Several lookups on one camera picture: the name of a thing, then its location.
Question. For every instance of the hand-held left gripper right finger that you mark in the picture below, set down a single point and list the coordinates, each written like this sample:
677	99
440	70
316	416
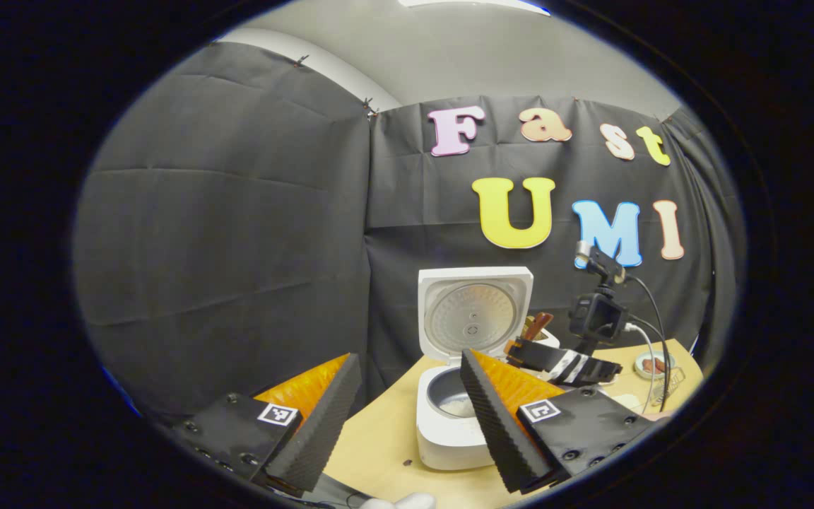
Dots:
499	424

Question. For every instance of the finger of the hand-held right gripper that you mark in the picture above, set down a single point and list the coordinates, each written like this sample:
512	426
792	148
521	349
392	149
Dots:
541	355

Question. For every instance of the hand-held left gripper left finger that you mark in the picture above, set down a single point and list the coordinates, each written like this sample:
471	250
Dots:
322	431

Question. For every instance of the white rice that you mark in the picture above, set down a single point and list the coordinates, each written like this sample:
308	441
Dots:
460	406

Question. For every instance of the white rice cooker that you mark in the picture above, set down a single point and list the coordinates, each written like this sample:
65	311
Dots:
442	442

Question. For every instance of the white toaster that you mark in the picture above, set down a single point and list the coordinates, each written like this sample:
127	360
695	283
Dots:
550	341

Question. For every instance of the pale green plate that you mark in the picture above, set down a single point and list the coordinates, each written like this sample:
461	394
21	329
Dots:
639	367

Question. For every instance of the black backdrop cloth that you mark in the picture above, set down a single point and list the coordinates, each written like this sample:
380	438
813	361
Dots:
223	247

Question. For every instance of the large ceiling light panel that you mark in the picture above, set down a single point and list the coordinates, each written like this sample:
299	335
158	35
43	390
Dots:
474	4

